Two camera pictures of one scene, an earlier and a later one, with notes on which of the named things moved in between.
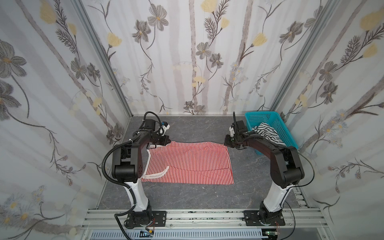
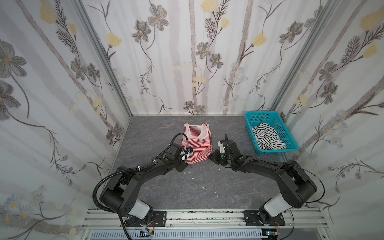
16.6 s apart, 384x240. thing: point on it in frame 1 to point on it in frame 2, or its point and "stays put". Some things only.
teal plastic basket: (273, 119) stays put
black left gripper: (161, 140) to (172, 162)
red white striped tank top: (190, 162) to (199, 139)
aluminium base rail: (206, 217) stays put
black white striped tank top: (269, 133) stays put
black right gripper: (229, 140) to (219, 156)
